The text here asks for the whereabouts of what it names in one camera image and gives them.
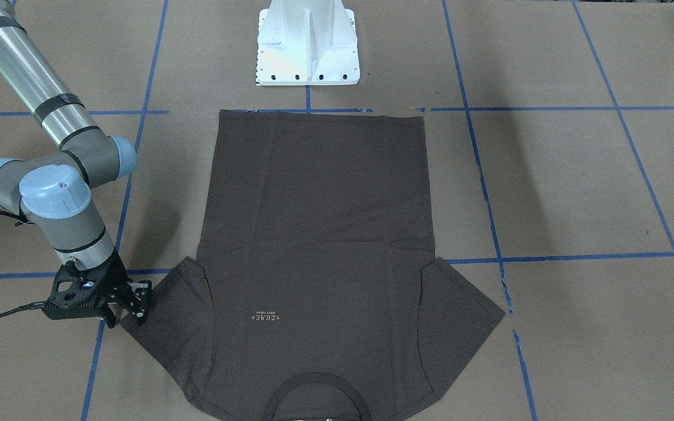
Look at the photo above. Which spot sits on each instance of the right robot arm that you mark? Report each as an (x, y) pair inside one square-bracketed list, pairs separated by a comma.
[(54, 191)]

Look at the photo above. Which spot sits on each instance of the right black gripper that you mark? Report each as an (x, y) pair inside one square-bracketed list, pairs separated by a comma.
[(112, 280)]

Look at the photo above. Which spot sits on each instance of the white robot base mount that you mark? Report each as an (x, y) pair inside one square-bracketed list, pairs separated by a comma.
[(303, 43)]

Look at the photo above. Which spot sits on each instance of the dark brown t-shirt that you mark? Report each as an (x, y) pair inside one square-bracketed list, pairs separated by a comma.
[(316, 292)]

